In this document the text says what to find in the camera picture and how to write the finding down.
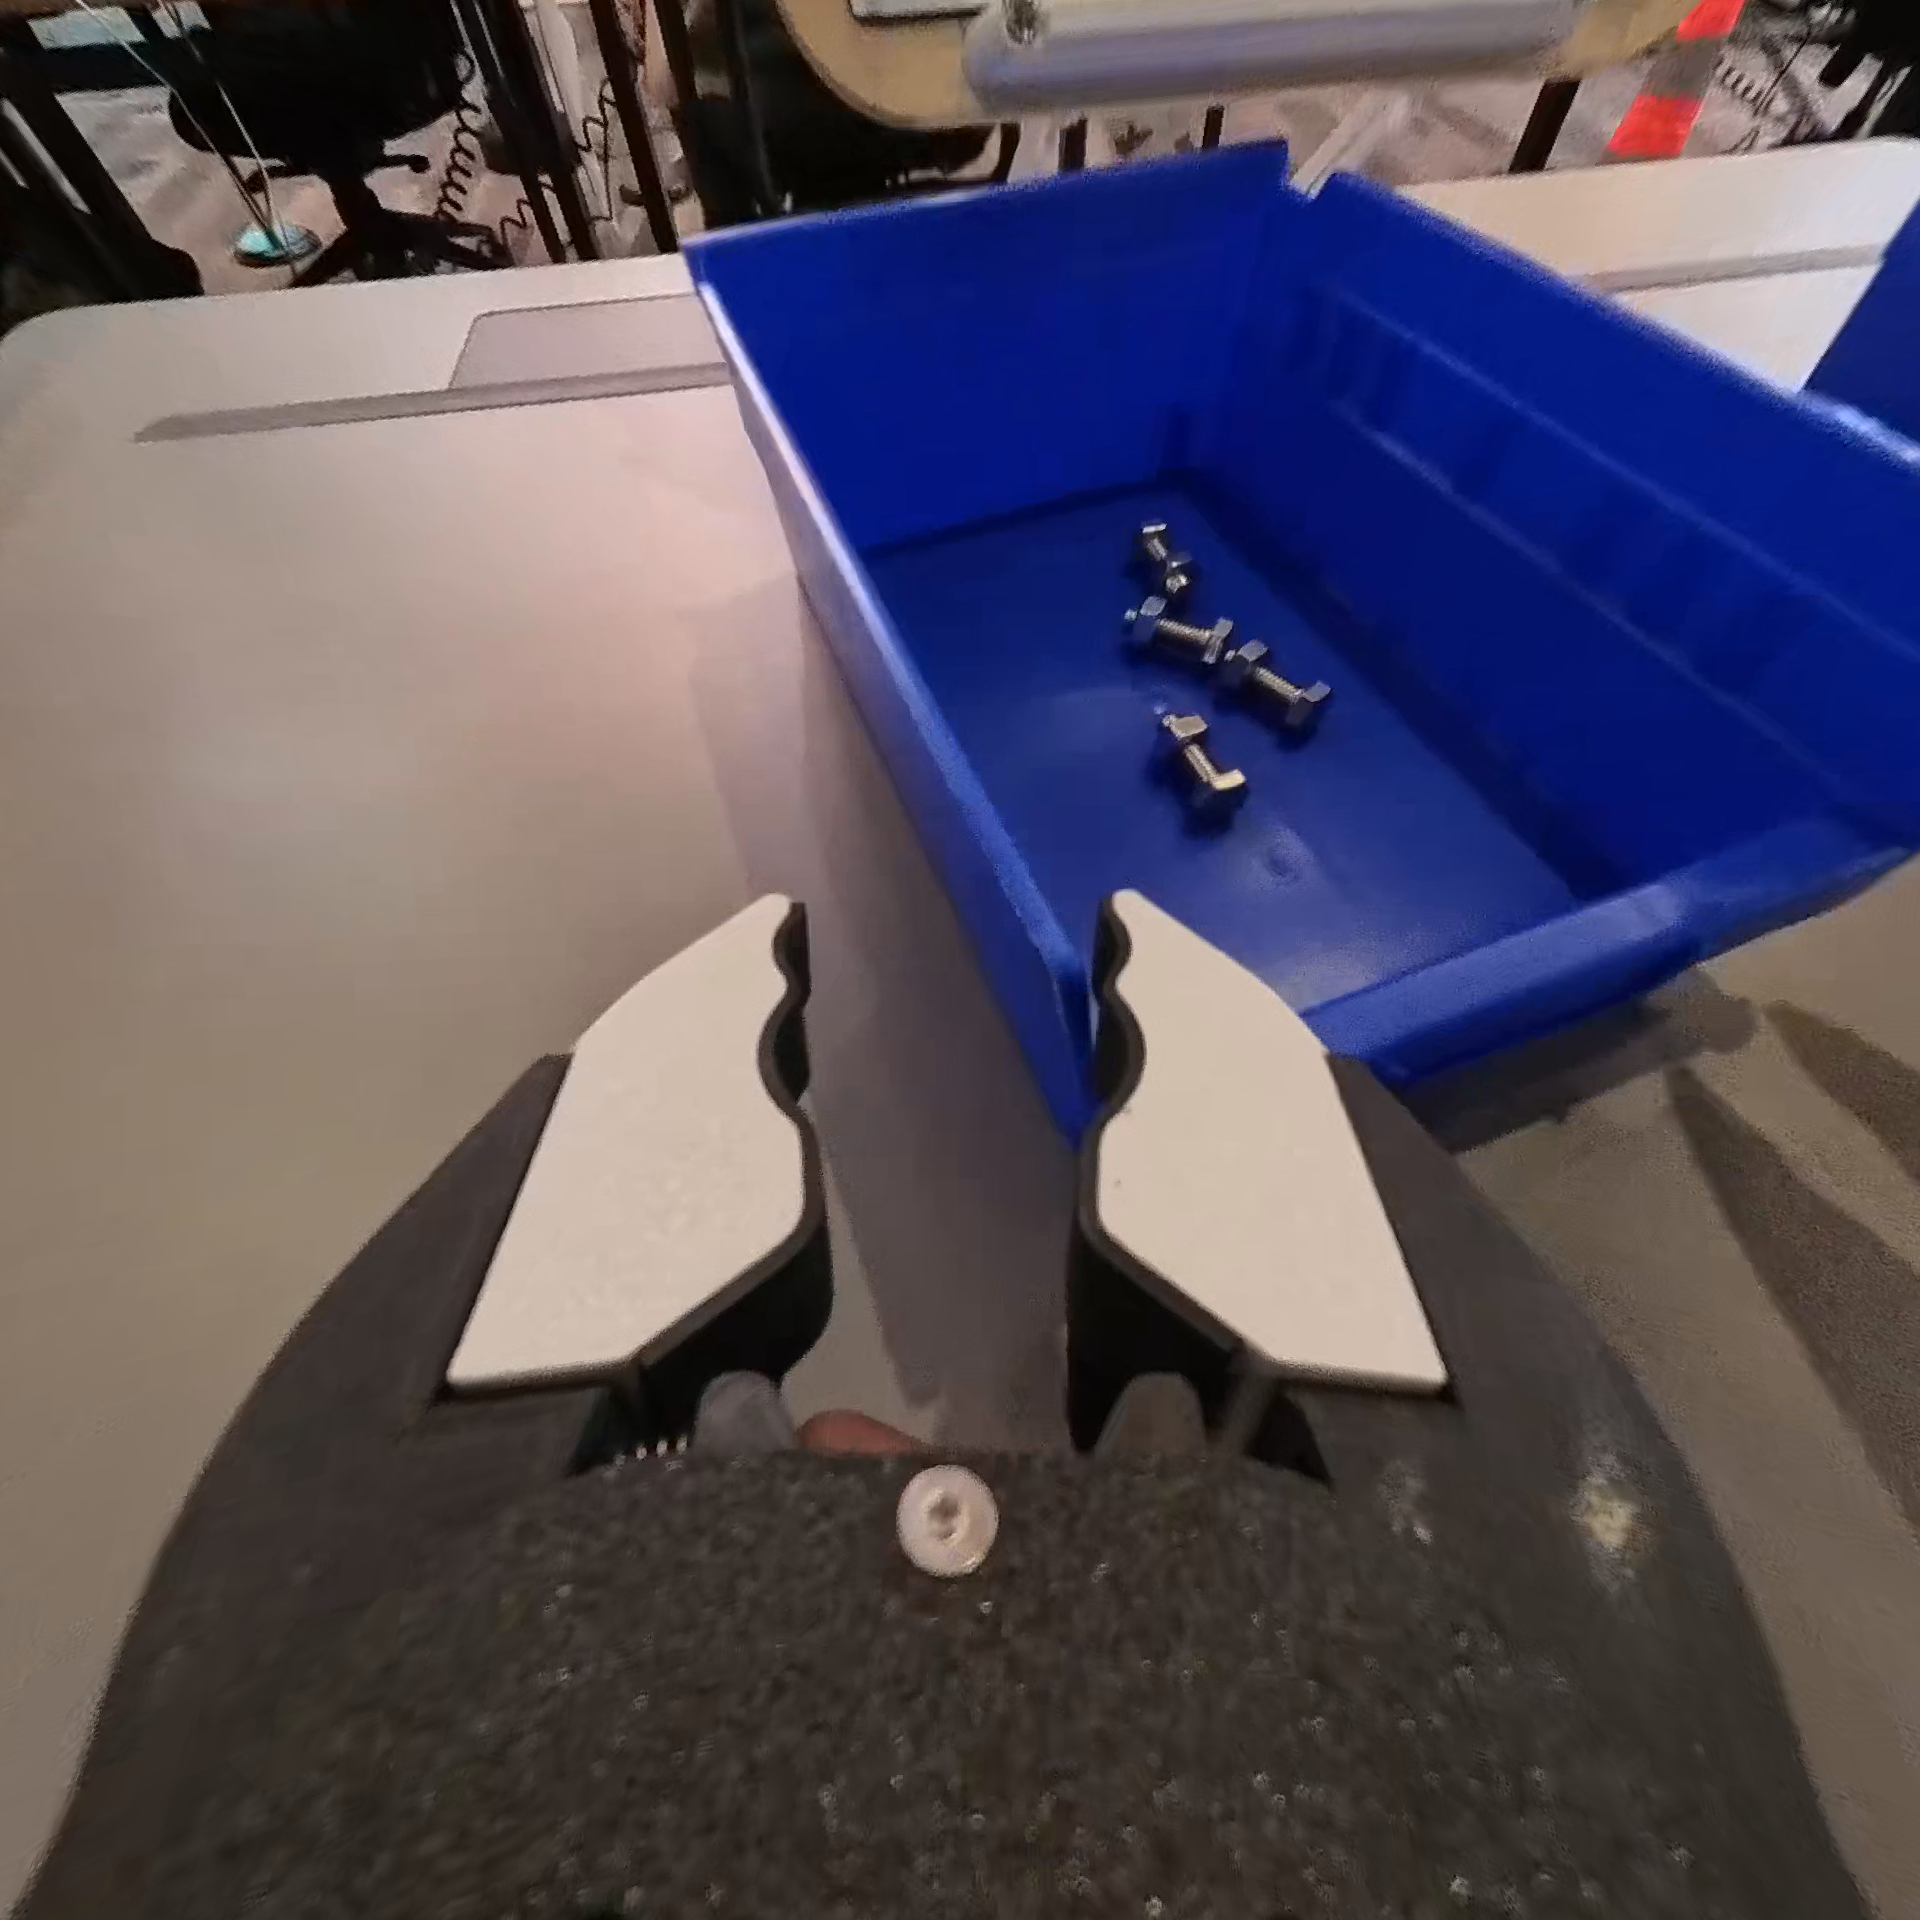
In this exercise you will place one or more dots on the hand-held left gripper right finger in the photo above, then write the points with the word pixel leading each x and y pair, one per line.
pixel 1244 1199

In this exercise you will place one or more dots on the black office chair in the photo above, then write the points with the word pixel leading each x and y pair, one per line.
pixel 332 88

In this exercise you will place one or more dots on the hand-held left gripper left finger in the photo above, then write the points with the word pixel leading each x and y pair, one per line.
pixel 662 1186

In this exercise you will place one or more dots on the orange traffic cone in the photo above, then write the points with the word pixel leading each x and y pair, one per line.
pixel 1673 88

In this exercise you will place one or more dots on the wooden instruction board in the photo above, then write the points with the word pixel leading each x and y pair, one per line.
pixel 886 65

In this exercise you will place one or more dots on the blue plastic bin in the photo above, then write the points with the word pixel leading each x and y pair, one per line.
pixel 1883 342
pixel 973 376

